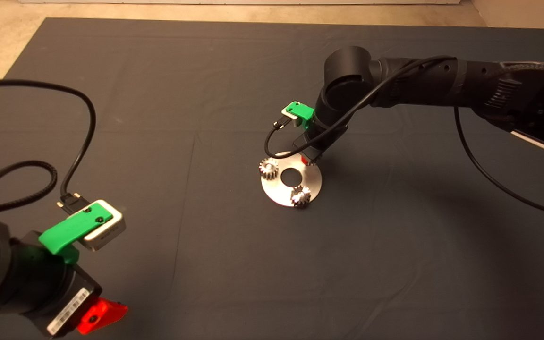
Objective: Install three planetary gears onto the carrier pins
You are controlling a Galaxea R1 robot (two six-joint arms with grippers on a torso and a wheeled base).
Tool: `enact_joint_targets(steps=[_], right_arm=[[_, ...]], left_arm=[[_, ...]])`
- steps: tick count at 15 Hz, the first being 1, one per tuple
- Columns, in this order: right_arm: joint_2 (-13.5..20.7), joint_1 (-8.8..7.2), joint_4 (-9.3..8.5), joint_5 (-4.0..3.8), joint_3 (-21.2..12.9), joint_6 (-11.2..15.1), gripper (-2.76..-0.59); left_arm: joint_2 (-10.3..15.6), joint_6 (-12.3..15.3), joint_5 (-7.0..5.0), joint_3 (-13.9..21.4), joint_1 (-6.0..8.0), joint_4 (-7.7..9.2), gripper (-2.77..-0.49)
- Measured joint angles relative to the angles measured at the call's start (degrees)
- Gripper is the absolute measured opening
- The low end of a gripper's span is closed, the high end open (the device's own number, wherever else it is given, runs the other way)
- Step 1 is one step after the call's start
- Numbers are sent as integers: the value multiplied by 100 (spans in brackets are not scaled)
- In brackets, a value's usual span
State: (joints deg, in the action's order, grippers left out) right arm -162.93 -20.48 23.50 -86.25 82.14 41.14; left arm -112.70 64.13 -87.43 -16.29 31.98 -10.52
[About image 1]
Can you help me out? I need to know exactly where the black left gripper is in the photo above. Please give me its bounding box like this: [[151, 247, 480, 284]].
[[10, 229, 129, 337]]

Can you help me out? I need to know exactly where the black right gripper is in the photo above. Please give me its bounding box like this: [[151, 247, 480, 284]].
[[292, 120, 349, 165]]

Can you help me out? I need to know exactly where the round metal carrier plate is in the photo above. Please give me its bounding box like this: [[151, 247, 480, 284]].
[[260, 151, 323, 208]]

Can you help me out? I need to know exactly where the dark grey table cloth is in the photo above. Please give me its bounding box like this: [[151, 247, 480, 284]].
[[0, 18, 544, 340]]

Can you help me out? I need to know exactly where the right green camera mount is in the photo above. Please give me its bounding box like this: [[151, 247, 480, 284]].
[[285, 101, 315, 129]]

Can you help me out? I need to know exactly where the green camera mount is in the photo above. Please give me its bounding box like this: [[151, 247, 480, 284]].
[[285, 101, 315, 129], [39, 203, 114, 266]]

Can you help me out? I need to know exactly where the right silver camera box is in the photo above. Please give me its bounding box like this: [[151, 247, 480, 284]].
[[281, 106, 301, 127]]

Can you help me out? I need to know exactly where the silver camera box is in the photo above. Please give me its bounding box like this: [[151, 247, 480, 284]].
[[82, 199, 127, 252], [281, 106, 301, 127]]

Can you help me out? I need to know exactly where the right thin black cable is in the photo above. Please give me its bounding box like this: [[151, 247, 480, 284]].
[[264, 55, 544, 221]]

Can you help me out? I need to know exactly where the thin black cable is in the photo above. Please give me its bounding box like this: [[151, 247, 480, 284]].
[[0, 79, 97, 209], [264, 55, 544, 221]]

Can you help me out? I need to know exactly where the left silver camera box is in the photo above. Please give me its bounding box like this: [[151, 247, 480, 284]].
[[82, 199, 127, 252]]

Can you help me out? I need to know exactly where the left green camera mount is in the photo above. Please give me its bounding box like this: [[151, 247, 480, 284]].
[[39, 203, 114, 266]]

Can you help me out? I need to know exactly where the left braided black cable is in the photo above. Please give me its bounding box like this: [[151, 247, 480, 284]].
[[0, 160, 59, 215]]

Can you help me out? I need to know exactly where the left thin black cable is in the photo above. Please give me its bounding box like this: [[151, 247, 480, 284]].
[[0, 79, 97, 209]]

